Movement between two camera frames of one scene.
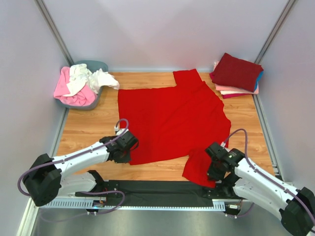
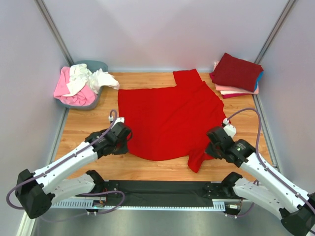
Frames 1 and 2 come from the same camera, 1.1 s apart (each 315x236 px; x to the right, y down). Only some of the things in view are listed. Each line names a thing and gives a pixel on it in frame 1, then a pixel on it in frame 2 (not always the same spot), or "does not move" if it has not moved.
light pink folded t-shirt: (255, 91) does not move
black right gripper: (211, 175) -> (208, 151)
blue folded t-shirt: (258, 78) does not move
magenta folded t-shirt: (228, 96) does not move
